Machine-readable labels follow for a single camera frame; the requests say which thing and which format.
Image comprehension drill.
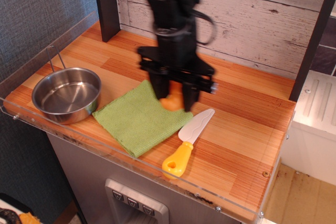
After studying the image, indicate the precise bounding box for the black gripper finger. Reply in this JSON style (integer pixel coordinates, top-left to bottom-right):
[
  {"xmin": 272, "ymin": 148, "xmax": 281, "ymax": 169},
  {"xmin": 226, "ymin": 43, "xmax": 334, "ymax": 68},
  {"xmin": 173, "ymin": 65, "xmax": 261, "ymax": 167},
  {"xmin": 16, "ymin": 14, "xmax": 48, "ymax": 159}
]
[
  {"xmin": 150, "ymin": 73, "xmax": 170, "ymax": 100},
  {"xmin": 182, "ymin": 82, "xmax": 200, "ymax": 112}
]

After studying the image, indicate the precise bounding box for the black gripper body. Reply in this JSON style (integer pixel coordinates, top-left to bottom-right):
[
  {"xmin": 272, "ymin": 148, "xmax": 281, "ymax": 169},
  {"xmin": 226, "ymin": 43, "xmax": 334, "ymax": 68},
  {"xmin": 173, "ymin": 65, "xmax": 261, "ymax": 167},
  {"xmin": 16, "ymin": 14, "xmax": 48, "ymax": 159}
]
[{"xmin": 138, "ymin": 31, "xmax": 218, "ymax": 93}]

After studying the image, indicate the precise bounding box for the orange toy croissant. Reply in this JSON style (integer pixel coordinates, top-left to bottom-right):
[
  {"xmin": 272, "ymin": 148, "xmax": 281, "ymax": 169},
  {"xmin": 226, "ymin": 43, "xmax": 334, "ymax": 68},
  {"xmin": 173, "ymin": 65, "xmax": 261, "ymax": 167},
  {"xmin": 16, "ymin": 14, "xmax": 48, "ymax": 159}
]
[{"xmin": 159, "ymin": 81, "xmax": 184, "ymax": 111}]

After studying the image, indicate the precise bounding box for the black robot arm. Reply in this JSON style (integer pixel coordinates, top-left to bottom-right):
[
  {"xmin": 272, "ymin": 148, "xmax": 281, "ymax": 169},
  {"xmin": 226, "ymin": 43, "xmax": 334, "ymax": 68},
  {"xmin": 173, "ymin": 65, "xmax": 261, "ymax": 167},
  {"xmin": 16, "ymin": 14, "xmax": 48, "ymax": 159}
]
[{"xmin": 138, "ymin": 0, "xmax": 216, "ymax": 112}]

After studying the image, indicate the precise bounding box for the green cloth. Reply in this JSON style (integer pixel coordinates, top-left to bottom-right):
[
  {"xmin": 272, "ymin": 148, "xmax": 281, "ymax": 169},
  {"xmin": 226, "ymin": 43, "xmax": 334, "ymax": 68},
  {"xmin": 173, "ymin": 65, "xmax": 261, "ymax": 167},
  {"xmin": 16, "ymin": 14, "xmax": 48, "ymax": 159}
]
[{"xmin": 92, "ymin": 80, "xmax": 193, "ymax": 158}]

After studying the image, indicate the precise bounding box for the silver toy fridge cabinet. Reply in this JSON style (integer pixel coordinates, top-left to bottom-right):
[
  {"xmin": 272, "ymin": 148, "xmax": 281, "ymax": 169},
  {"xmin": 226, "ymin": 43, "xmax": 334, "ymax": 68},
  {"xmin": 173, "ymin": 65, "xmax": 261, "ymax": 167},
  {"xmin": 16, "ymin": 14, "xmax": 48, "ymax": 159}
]
[{"xmin": 47, "ymin": 133, "xmax": 237, "ymax": 223}]

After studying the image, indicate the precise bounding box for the white plastic appliance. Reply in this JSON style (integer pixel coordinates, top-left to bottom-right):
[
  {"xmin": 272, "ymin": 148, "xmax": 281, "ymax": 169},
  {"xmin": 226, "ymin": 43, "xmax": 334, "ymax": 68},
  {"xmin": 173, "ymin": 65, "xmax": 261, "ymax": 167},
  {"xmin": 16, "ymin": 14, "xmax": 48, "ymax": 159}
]
[{"xmin": 280, "ymin": 71, "xmax": 335, "ymax": 185}]

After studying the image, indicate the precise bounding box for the orange object bottom left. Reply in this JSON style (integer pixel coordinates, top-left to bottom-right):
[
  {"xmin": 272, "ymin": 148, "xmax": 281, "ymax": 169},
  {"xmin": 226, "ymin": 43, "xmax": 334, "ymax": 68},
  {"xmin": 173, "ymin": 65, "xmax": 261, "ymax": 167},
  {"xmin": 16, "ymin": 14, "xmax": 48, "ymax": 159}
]
[{"xmin": 19, "ymin": 212, "xmax": 41, "ymax": 224}]

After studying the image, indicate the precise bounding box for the yellow handled toy knife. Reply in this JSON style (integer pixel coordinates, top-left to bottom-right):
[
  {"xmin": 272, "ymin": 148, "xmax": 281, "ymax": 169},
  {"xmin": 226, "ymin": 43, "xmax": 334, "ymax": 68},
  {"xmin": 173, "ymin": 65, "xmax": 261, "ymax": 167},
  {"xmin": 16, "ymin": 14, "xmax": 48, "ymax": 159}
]
[{"xmin": 162, "ymin": 109, "xmax": 215, "ymax": 179}]

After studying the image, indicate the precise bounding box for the right dark frame post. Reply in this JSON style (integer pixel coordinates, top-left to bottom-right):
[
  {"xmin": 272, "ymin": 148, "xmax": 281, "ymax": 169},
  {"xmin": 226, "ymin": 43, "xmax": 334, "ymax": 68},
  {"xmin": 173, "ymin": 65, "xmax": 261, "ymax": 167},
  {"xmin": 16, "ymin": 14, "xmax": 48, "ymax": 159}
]
[{"xmin": 289, "ymin": 0, "xmax": 335, "ymax": 102}]

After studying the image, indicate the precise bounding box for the clear acrylic guard rail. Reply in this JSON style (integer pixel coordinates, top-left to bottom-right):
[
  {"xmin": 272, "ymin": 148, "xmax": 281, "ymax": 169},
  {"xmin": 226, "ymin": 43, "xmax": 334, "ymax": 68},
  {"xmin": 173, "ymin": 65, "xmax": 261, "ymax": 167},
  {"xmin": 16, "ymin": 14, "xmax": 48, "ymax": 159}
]
[{"xmin": 0, "ymin": 11, "xmax": 296, "ymax": 222}]

